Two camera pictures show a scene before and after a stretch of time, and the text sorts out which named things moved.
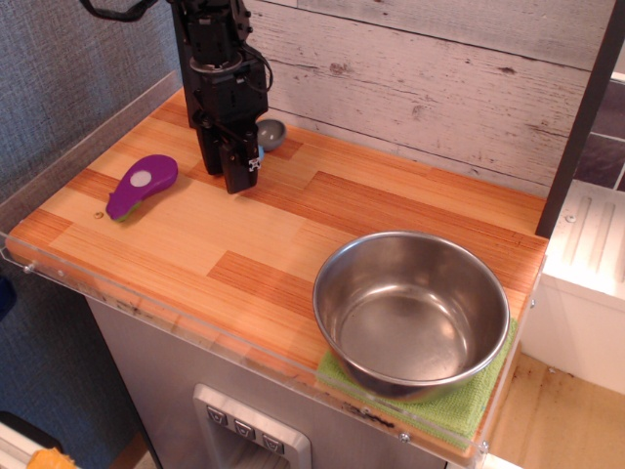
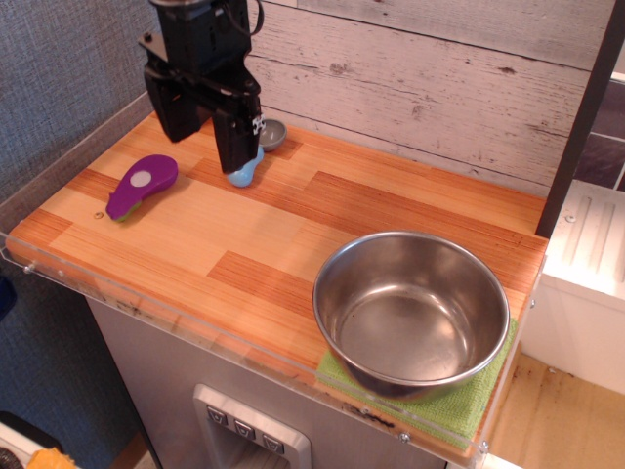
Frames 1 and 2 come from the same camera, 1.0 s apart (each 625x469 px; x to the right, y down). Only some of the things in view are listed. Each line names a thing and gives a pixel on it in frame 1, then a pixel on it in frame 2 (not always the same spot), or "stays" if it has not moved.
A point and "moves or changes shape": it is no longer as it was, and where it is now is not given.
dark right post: x=583 y=125 stays
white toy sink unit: x=575 y=317 stays
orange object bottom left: x=51 y=458 stays
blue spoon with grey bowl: x=270 y=136 moves or changes shape
